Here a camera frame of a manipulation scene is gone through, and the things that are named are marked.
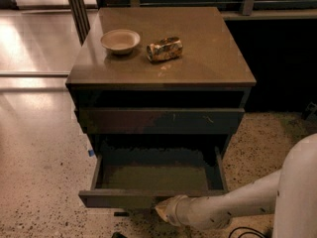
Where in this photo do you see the white and yellow gripper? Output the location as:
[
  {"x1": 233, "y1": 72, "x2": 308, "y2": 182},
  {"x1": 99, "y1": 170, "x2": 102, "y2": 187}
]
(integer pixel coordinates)
[{"x1": 155, "y1": 195, "x2": 186, "y2": 226}]

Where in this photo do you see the drawer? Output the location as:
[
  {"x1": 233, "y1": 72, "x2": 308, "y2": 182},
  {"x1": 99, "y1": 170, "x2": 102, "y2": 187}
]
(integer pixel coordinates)
[
  {"x1": 79, "y1": 149, "x2": 227, "y2": 209},
  {"x1": 75, "y1": 108, "x2": 245, "y2": 135}
]

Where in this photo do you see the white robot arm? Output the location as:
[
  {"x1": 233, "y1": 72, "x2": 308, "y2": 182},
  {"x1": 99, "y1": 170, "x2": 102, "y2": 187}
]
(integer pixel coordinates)
[{"x1": 156, "y1": 134, "x2": 317, "y2": 238}]

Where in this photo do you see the dark grey drawer cabinet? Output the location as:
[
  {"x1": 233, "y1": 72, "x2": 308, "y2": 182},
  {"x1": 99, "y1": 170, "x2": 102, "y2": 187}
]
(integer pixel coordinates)
[{"x1": 66, "y1": 7, "x2": 256, "y2": 155}]

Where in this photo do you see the dark object bottom edge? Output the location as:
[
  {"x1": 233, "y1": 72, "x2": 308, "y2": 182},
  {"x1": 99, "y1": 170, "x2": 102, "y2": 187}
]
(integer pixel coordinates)
[{"x1": 111, "y1": 232, "x2": 127, "y2": 238}]

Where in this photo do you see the blue tape piece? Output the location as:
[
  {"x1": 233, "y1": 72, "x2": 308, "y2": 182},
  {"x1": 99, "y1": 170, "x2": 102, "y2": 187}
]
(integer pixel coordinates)
[{"x1": 88, "y1": 149, "x2": 95, "y2": 157}]

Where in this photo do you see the crushed golden drink can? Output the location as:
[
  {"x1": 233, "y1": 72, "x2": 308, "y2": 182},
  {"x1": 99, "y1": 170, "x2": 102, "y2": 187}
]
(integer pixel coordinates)
[{"x1": 147, "y1": 37, "x2": 183, "y2": 62}]

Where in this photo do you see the dark object at right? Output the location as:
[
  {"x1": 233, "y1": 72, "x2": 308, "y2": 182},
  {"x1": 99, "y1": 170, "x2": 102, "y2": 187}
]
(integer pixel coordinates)
[{"x1": 301, "y1": 102, "x2": 317, "y2": 120}]

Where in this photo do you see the white paper bowl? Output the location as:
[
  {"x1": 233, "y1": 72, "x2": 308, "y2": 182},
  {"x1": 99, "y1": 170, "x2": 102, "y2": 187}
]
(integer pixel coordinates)
[{"x1": 100, "y1": 29, "x2": 141, "y2": 55}]

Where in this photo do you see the black cable on floor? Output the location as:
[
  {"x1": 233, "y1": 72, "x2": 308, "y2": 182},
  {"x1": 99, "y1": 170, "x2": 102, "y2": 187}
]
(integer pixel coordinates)
[{"x1": 227, "y1": 226, "x2": 267, "y2": 238}]

